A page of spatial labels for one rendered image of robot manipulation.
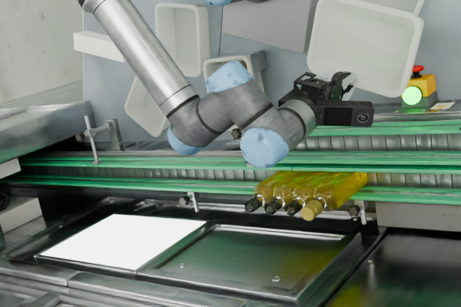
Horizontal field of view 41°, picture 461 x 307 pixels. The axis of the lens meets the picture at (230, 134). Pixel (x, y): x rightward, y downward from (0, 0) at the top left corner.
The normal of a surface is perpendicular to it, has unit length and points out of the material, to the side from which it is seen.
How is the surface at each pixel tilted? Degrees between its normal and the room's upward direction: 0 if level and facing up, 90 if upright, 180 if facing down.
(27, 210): 90
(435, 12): 0
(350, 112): 34
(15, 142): 90
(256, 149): 10
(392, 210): 0
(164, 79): 46
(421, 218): 0
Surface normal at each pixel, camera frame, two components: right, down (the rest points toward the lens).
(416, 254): -0.19, -0.95
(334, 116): -0.04, 0.52
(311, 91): -0.58, 0.43
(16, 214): 0.80, -0.02
